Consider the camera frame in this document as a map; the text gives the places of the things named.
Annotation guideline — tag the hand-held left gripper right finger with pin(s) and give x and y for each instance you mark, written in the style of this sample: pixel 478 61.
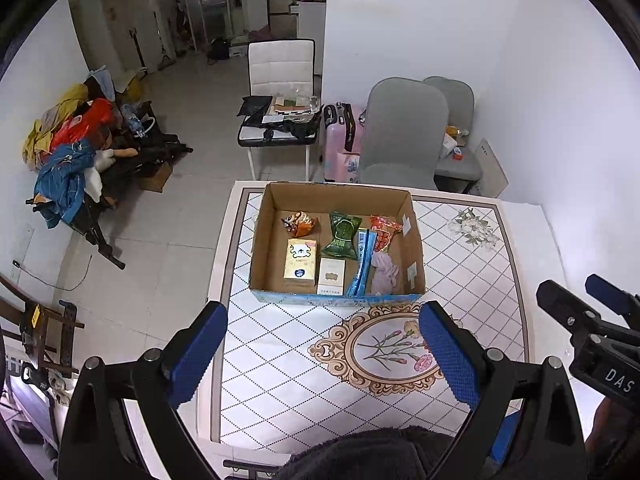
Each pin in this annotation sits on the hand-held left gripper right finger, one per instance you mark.
pixel 450 355

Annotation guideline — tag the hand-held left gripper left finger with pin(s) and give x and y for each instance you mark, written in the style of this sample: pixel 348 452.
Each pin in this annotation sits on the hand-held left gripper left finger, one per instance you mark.
pixel 197 355

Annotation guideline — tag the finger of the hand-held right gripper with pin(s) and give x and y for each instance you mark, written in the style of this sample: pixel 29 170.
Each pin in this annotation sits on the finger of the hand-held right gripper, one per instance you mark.
pixel 607 294
pixel 562 302

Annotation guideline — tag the long blue packet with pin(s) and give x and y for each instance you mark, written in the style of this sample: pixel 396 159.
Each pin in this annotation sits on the long blue packet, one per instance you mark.
pixel 361 265

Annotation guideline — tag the red snack packet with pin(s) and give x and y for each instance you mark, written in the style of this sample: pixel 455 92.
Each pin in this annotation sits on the red snack packet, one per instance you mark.
pixel 384 232

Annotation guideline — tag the yellow carton box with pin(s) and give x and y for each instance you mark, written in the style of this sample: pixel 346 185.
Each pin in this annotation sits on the yellow carton box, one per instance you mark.
pixel 301 260

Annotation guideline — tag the white cigarette box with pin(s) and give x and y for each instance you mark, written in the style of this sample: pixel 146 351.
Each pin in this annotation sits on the white cigarette box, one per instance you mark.
pixel 331 275

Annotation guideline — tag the green snack packet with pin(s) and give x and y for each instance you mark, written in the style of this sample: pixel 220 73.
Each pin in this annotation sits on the green snack packet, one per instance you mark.
pixel 342 235

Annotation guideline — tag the orange snack packet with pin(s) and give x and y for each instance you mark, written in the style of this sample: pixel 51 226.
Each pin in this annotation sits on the orange snack packet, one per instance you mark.
pixel 299 224

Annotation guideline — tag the person's right forearm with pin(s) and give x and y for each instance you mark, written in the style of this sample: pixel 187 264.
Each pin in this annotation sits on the person's right forearm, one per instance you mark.
pixel 607 430

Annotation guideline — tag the floral patterned tablecloth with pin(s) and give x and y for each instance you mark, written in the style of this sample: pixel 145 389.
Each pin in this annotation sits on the floral patterned tablecloth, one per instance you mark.
pixel 280 360

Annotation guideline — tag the blue chair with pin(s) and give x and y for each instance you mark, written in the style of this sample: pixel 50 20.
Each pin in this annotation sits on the blue chair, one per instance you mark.
pixel 502 440

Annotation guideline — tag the person's dark fuzzy clothing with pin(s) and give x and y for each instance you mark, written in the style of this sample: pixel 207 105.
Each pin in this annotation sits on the person's dark fuzzy clothing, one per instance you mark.
pixel 365 455

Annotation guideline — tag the white board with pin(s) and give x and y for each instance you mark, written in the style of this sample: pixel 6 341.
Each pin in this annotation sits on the white board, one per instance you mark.
pixel 492 167

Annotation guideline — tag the small red box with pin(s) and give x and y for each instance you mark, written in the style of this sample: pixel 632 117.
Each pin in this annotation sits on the small red box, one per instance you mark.
pixel 458 154

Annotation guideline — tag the small cardboard box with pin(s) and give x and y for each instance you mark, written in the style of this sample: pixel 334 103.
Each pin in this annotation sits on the small cardboard box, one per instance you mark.
pixel 156 176

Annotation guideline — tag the white tissue pack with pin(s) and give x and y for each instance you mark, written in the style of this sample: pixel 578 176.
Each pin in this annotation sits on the white tissue pack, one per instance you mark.
pixel 447 142

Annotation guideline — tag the pile of clothes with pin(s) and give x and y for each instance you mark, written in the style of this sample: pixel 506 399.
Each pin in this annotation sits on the pile of clothes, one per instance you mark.
pixel 115 160

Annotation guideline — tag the blue garment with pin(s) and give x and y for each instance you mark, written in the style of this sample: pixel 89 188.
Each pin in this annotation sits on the blue garment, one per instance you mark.
pixel 62 180

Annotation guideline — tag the grey upholstered chair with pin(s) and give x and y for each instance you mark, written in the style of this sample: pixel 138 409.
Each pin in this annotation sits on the grey upholstered chair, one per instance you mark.
pixel 460 100
pixel 402 130

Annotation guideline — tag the pink suitcase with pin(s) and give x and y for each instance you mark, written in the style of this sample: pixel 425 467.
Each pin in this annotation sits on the pink suitcase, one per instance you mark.
pixel 340 150

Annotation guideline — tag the black cloth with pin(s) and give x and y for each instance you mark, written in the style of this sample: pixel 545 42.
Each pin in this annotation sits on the black cloth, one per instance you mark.
pixel 300 130

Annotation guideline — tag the black flat bag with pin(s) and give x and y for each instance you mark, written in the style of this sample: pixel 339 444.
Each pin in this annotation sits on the black flat bag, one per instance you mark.
pixel 255 110

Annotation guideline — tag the red plastic bag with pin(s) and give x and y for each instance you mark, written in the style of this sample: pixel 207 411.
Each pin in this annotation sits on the red plastic bag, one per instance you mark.
pixel 82 125

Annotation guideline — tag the stack of papers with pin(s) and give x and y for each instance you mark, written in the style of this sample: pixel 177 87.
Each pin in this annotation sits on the stack of papers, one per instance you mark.
pixel 287 107

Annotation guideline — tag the yellow garment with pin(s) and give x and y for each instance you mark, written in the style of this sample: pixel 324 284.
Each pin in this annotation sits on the yellow garment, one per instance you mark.
pixel 45 132

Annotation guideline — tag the yellow bag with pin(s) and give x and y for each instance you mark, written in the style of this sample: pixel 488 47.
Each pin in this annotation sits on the yellow bag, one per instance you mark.
pixel 132 87

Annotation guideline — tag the white padded chair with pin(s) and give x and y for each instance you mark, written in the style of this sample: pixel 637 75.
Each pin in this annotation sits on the white padded chair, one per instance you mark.
pixel 280 65

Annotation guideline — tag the black tripod stand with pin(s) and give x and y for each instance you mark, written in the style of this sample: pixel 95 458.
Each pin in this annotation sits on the black tripod stand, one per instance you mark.
pixel 137 50

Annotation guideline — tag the white cabinet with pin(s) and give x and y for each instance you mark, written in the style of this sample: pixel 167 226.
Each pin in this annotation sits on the white cabinet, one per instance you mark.
pixel 312 22

